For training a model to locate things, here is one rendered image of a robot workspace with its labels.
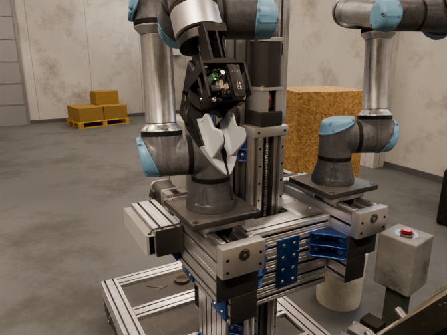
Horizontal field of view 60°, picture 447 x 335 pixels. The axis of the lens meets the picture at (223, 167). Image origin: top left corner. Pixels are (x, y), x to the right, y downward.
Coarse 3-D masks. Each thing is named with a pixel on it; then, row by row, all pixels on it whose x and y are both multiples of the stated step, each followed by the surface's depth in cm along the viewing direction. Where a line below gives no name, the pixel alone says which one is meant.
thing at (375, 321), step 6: (366, 318) 109; (372, 318) 109; (378, 318) 109; (354, 324) 106; (360, 324) 106; (366, 324) 108; (372, 324) 106; (378, 324) 106; (384, 324) 107; (342, 330) 109; (348, 330) 105; (354, 330) 104; (360, 330) 104; (366, 330) 104; (378, 330) 106
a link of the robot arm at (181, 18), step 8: (192, 0) 56; (200, 0) 56; (208, 0) 57; (176, 8) 57; (184, 8) 56; (192, 8) 56; (200, 8) 56; (208, 8) 57; (216, 8) 58; (176, 16) 57; (184, 16) 56; (192, 16) 56; (200, 16) 56; (208, 16) 56; (216, 16) 57; (176, 24) 57; (184, 24) 56; (192, 24) 56; (200, 24) 56; (176, 32) 57; (184, 32) 57; (176, 40) 59
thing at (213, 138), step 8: (200, 120) 57; (208, 120) 56; (200, 128) 57; (208, 128) 56; (216, 128) 54; (208, 136) 56; (216, 136) 54; (208, 144) 57; (216, 144) 55; (208, 152) 56; (216, 152) 55; (216, 160) 57; (224, 160) 57; (216, 168) 57; (224, 168) 57
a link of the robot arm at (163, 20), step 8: (160, 0) 66; (160, 8) 66; (160, 16) 68; (168, 16) 65; (160, 24) 69; (168, 24) 67; (160, 32) 71; (168, 32) 69; (168, 40) 72; (176, 48) 74
